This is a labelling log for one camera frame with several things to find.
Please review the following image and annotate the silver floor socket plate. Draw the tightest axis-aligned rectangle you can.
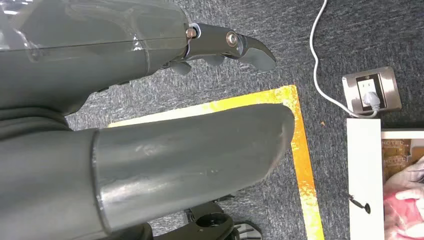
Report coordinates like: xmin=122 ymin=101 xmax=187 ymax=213
xmin=342 ymin=66 xmax=403 ymax=115

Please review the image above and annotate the robot left arm ribbed sleeve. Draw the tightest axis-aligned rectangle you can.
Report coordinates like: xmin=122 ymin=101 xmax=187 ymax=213
xmin=0 ymin=106 xmax=73 ymax=142

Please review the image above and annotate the grey power plug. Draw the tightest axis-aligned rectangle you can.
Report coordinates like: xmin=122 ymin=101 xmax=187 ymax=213
xmin=362 ymin=91 xmax=381 ymax=112

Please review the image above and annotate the yellow floor tape square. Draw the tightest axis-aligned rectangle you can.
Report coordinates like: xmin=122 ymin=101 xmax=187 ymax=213
xmin=107 ymin=85 xmax=326 ymax=240

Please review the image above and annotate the white drawer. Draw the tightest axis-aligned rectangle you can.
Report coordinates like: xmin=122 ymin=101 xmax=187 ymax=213
xmin=346 ymin=118 xmax=424 ymax=240

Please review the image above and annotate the black robot foot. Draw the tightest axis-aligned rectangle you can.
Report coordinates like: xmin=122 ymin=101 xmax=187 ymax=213
xmin=149 ymin=195 xmax=263 ymax=240

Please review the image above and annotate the white power cable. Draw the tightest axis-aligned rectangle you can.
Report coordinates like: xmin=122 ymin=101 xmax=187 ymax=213
xmin=308 ymin=0 xmax=379 ymax=119

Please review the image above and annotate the pink clear plastic bag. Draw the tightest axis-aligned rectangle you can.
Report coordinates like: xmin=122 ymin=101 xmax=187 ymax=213
xmin=383 ymin=155 xmax=424 ymax=240

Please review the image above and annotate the brown hotel card pack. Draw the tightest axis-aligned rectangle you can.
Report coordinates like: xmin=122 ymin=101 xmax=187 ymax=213
xmin=381 ymin=139 xmax=414 ymax=182

